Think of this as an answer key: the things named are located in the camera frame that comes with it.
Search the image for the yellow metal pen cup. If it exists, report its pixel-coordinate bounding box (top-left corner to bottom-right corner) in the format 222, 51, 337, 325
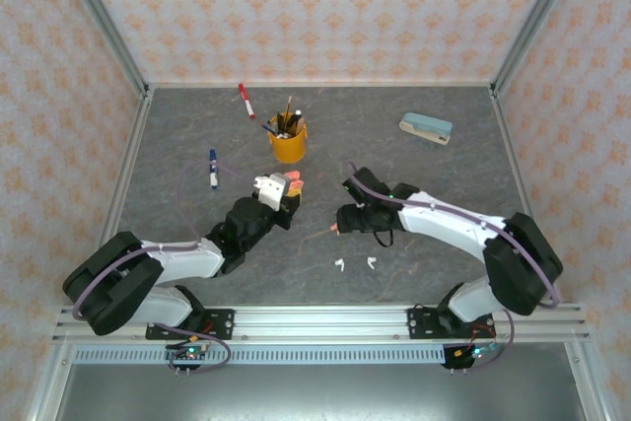
267, 114, 309, 165

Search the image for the red whiteboard marker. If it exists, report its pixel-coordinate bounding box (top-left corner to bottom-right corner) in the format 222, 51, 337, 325
238, 83, 257, 120

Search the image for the teal and white stapler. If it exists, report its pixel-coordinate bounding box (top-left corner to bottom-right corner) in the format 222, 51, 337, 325
398, 111, 454, 147

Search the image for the small circuit board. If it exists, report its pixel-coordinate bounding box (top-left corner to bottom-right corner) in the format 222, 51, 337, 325
443, 341, 499, 376
167, 341, 211, 378

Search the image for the grey metal panel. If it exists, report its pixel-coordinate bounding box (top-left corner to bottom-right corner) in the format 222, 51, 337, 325
53, 364, 586, 421

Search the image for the aluminium mounting rail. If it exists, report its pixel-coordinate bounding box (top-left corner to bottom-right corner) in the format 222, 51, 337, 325
51, 306, 591, 343

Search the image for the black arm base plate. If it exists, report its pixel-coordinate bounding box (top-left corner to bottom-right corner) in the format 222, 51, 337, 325
406, 307, 494, 341
145, 309, 236, 342

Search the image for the aluminium table edge rail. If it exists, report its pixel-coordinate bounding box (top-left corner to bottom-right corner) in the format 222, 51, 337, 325
27, 88, 154, 421
146, 79, 496, 90
490, 87, 610, 421

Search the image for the slotted grey cable duct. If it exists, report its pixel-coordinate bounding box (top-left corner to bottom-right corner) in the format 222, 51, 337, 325
73, 345, 448, 366

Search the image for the aluminium frame post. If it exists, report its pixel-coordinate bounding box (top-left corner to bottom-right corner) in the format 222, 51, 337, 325
51, 0, 152, 100
490, 0, 591, 97

